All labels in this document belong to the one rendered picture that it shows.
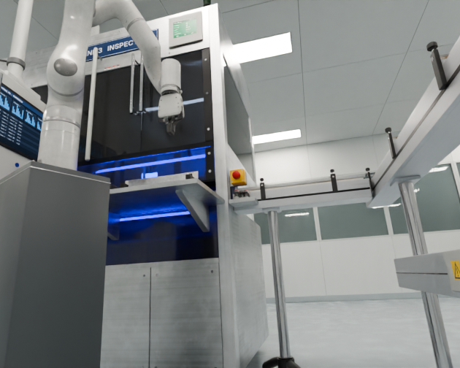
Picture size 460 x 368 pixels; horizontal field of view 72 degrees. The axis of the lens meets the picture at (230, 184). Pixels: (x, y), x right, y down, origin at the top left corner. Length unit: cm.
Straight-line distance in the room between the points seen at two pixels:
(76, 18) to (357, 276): 558
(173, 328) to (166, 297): 14
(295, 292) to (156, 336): 462
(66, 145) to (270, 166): 552
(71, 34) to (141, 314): 125
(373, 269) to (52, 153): 560
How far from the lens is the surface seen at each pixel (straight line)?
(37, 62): 268
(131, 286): 173
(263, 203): 164
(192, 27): 213
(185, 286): 160
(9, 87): 200
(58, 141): 119
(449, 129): 99
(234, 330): 155
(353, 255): 613
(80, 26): 145
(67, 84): 126
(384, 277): 619
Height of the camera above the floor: 52
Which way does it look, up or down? 16 degrees up
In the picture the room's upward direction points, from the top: 3 degrees counter-clockwise
